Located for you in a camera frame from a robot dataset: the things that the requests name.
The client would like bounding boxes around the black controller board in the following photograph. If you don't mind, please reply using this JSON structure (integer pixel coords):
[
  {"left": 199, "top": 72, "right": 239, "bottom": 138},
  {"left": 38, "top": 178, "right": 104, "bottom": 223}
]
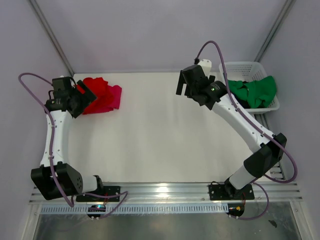
[
  {"left": 226, "top": 204, "right": 245, "bottom": 218},
  {"left": 87, "top": 204, "right": 106, "bottom": 219}
]

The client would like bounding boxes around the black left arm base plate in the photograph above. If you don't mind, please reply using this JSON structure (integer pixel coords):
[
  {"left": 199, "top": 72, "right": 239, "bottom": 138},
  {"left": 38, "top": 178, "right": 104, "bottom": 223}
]
[{"left": 76, "top": 185, "right": 121, "bottom": 203}]

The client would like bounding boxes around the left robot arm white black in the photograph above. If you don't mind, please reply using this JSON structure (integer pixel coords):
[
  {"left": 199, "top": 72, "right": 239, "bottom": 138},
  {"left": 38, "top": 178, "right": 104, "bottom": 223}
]
[{"left": 30, "top": 77, "right": 105, "bottom": 201}]

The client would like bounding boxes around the green t shirt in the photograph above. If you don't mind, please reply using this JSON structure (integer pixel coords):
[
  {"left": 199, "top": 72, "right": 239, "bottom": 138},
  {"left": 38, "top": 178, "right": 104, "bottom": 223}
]
[{"left": 226, "top": 75, "right": 279, "bottom": 109}]

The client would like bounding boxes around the black t shirt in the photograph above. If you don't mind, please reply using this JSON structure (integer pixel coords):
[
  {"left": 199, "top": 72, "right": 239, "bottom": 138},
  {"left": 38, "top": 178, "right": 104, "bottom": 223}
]
[{"left": 228, "top": 80, "right": 251, "bottom": 109}]

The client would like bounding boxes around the grey slotted cable duct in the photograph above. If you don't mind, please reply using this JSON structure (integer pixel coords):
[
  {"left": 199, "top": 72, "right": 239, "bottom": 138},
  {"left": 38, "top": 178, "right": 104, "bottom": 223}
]
[{"left": 39, "top": 202, "right": 228, "bottom": 215}]

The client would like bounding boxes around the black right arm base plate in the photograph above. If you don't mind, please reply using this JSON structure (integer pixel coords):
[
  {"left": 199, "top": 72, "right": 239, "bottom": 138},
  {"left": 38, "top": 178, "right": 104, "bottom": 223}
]
[{"left": 208, "top": 181, "right": 255, "bottom": 201}]

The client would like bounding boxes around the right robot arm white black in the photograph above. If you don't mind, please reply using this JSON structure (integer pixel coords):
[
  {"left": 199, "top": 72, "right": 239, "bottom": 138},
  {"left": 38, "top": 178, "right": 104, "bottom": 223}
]
[{"left": 176, "top": 64, "right": 287, "bottom": 199}]

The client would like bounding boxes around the aluminium mounting rail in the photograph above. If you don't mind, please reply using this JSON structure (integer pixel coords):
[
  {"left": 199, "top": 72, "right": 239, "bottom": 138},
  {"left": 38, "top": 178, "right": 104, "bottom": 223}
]
[{"left": 27, "top": 181, "right": 303, "bottom": 206}]

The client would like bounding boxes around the red folded t shirt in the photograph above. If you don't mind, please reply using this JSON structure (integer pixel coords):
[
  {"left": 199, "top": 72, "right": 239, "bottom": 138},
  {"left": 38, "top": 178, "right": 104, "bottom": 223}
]
[{"left": 83, "top": 77, "right": 114, "bottom": 115}]

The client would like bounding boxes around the right black controller board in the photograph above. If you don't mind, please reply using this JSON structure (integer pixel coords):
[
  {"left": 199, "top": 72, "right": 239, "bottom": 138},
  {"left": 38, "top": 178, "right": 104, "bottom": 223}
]
[{"left": 226, "top": 204, "right": 245, "bottom": 218}]

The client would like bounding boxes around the left black controller board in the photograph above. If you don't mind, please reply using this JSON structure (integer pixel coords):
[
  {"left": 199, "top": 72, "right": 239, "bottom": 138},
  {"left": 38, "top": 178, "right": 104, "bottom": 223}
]
[{"left": 87, "top": 204, "right": 106, "bottom": 219}]

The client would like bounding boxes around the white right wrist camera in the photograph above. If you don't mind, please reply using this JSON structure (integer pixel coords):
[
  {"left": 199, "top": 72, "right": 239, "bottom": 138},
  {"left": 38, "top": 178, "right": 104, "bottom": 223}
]
[{"left": 194, "top": 58, "right": 212, "bottom": 77}]

